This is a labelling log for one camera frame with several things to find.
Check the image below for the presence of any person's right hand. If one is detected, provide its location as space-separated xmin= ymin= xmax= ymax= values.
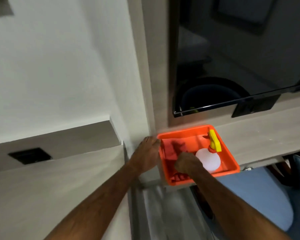
xmin=174 ymin=152 xmax=205 ymax=176

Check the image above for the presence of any person's left hand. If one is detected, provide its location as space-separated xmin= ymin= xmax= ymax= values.
xmin=128 ymin=136 xmax=162 ymax=175

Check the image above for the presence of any orange plastic tray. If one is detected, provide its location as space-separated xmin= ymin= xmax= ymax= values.
xmin=157 ymin=125 xmax=241 ymax=187

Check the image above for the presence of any person's right forearm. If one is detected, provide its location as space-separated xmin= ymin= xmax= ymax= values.
xmin=189 ymin=168 xmax=293 ymax=240

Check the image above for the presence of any person's left forearm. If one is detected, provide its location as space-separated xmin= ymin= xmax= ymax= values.
xmin=44 ymin=162 xmax=140 ymax=240

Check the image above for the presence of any red cloth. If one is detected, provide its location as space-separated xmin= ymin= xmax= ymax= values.
xmin=162 ymin=140 xmax=191 ymax=184

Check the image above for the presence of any white spray bottle yellow trigger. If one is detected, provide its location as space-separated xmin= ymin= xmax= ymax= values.
xmin=195 ymin=129 xmax=222 ymax=173

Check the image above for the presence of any blue cushioned chair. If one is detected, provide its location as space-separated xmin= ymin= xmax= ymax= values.
xmin=190 ymin=150 xmax=300 ymax=240

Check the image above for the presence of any black flat television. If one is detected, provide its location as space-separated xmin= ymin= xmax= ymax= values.
xmin=168 ymin=0 xmax=300 ymax=118

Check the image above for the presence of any black wall socket plate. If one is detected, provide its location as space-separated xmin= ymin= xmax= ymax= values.
xmin=8 ymin=147 xmax=52 ymax=165

